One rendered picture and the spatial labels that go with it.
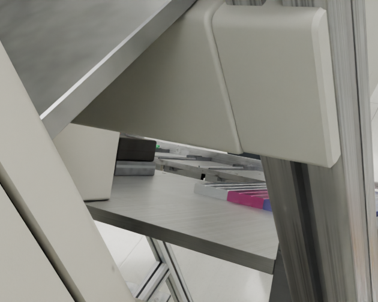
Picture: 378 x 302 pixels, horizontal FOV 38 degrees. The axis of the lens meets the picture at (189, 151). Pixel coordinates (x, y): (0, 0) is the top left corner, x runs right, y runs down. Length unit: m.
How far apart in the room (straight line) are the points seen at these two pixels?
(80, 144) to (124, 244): 1.69
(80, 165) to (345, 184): 0.25
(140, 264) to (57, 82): 1.86
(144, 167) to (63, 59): 0.52
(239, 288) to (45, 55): 1.68
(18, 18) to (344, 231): 0.17
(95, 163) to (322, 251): 0.23
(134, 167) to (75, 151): 0.25
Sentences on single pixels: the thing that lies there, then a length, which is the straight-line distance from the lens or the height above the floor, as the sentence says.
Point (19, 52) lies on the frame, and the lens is 0.20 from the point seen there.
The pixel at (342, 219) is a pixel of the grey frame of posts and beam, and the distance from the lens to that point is 0.26.
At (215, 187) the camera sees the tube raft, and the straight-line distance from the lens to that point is 0.59.
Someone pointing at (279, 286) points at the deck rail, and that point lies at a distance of 0.35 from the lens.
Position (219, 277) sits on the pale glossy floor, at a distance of 1.89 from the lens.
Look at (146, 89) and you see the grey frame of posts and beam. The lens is 0.24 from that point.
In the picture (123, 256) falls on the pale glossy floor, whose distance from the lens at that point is 2.07.
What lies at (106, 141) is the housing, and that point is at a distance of 0.45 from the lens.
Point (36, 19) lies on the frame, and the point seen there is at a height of 1.39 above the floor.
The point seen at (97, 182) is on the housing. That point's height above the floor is 1.19.
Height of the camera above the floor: 1.46
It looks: 38 degrees down
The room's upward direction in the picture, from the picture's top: 18 degrees counter-clockwise
